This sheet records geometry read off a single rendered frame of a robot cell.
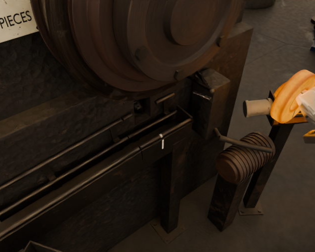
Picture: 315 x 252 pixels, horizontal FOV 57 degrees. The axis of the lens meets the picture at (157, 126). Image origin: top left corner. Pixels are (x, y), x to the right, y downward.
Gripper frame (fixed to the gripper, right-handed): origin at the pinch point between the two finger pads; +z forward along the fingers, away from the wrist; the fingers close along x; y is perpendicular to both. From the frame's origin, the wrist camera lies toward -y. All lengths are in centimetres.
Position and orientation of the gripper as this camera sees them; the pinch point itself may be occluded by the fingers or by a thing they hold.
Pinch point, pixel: (296, 92)
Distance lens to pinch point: 88.9
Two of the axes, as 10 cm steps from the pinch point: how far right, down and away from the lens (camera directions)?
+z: -5.8, -7.5, 3.3
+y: 1.8, -5.1, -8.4
